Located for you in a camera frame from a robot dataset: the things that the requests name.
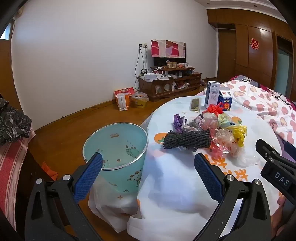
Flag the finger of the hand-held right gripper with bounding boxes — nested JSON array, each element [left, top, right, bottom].
[[255, 138, 281, 163], [283, 141, 296, 160]]

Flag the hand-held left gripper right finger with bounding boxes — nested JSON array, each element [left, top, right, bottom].
[[192, 152, 272, 241]]

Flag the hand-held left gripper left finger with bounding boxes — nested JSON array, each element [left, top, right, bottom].
[[24, 152, 103, 241]]

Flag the clear plastic bag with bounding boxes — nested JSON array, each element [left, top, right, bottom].
[[229, 141, 260, 166]]

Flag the yellow ribbon bow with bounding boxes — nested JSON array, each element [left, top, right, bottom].
[[231, 125, 248, 147]]

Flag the pinkish clear plastic wrap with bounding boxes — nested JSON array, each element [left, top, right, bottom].
[[209, 128, 236, 158]]

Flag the black rope bundle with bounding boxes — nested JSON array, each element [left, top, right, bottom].
[[163, 129, 212, 151]]

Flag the light blue trash bin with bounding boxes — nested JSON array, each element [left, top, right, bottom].
[[83, 123, 149, 194]]

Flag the pale green wrapper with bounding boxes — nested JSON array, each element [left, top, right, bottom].
[[217, 113, 238, 129]]

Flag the pink translucent plastic bag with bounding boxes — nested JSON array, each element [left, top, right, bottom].
[[200, 113, 219, 130]]

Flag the grey patterned bag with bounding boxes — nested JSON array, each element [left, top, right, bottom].
[[187, 116, 204, 130]]

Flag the red plastic wrapper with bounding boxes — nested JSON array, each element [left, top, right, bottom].
[[206, 103, 223, 115]]

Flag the purple wrapper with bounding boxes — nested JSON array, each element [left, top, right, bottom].
[[172, 113, 188, 133]]

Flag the person's right hand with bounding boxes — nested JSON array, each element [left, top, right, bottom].
[[271, 195, 289, 239]]

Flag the white orange print tablecloth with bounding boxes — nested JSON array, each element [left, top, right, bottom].
[[88, 93, 287, 241]]

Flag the heart print quilt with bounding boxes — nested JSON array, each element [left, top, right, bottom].
[[218, 77, 296, 139]]

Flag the blue gable carton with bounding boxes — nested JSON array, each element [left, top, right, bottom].
[[216, 89, 233, 111]]

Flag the white blue milk carton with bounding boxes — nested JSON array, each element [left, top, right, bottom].
[[204, 81, 221, 109]]

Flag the dark green packet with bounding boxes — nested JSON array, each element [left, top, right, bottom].
[[190, 98, 201, 113]]

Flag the pink striped cloth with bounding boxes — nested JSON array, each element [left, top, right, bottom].
[[0, 131, 36, 223]]

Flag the orange white paper bag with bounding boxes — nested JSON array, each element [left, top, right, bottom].
[[115, 92, 130, 111]]

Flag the yellow bucket in plastic bag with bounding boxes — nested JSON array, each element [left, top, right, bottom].
[[131, 91, 149, 108]]

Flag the wooden television stand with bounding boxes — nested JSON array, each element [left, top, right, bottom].
[[138, 66, 202, 102]]

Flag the dark patterned clothing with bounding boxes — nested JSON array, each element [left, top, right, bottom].
[[0, 94, 33, 146]]

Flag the wooden wardrobe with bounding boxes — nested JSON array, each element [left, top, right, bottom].
[[206, 9, 296, 102]]

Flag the white flat box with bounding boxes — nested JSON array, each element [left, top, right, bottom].
[[144, 73, 162, 81]]

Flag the black television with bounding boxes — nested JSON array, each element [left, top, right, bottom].
[[153, 40, 187, 68]]

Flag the wooden door with window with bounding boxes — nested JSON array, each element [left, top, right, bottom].
[[0, 19, 26, 112]]

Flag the hanging cables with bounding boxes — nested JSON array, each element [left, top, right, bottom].
[[135, 47, 148, 77]]

